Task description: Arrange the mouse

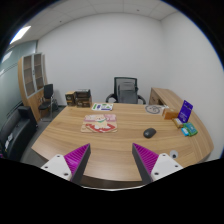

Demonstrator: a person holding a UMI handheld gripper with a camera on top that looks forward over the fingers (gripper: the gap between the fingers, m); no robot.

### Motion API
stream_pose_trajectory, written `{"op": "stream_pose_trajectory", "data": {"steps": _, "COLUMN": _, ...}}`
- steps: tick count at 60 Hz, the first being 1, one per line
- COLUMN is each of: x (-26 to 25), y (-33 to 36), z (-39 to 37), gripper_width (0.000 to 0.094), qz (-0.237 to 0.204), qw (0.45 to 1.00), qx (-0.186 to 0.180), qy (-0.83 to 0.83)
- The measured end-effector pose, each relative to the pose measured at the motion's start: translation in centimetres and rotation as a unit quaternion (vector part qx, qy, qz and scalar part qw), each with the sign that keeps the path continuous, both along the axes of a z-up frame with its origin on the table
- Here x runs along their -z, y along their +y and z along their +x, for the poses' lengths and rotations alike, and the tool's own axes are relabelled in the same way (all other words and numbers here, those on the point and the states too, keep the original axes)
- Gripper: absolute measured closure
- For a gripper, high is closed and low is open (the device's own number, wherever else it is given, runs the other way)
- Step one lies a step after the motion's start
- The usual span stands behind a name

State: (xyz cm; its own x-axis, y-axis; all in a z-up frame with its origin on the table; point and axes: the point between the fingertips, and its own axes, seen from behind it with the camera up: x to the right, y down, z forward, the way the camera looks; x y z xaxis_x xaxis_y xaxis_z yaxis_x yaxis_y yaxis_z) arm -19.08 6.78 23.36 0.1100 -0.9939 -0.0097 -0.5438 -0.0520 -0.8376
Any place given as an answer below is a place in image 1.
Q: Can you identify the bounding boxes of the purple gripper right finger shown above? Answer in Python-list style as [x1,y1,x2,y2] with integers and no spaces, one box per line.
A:
[131,142,184,186]

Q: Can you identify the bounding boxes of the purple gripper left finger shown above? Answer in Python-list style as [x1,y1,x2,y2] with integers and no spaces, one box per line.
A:
[40,143,92,185]

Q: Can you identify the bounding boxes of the dark grey computer mouse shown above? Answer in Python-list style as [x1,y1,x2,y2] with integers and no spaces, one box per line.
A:
[143,128,156,138]

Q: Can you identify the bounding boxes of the cartoon printed mouse pad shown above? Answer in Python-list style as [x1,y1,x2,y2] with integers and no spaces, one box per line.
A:
[81,114,117,133]

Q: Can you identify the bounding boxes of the white round desk grommet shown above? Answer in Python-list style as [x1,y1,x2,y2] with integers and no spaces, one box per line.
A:
[170,150,178,159]

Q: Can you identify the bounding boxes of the small blue packet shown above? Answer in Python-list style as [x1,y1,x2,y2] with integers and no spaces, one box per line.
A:
[181,128,189,136]

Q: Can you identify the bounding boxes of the small tan box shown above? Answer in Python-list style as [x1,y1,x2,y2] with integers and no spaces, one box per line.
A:
[172,118,183,128]

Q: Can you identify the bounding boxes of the orange cardboard box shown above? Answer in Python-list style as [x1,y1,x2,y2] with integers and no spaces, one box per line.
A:
[162,108,179,120]

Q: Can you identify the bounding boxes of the white green sticker sheet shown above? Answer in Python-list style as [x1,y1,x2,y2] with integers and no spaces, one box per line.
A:
[92,103,113,111]

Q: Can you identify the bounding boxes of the black visitor chair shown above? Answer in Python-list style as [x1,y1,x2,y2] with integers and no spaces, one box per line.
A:
[38,84,54,112]

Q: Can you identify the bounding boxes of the purple standing sign card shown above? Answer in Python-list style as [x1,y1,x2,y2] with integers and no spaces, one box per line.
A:
[178,101,193,123]

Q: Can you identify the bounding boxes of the wooden side desk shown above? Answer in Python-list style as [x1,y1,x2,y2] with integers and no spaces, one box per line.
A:
[149,87,183,110]

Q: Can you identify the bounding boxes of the dark stacked boxes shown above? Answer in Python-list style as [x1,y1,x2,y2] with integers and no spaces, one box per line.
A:
[75,89,92,107]

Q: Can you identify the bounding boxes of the brown cardboard box left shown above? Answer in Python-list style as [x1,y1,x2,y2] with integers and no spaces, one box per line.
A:
[65,91,76,106]

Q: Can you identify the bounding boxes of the black sofa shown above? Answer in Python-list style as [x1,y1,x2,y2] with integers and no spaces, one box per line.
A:
[0,106,37,161]

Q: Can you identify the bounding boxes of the black mesh office chair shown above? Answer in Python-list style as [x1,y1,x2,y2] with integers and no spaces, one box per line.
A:
[106,77,146,104]

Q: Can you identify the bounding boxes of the wooden glass-door cabinet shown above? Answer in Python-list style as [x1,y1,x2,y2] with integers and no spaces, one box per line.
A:
[18,53,47,121]

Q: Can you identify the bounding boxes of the ceiling light panel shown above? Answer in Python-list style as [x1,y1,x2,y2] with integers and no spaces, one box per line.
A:
[10,26,31,44]

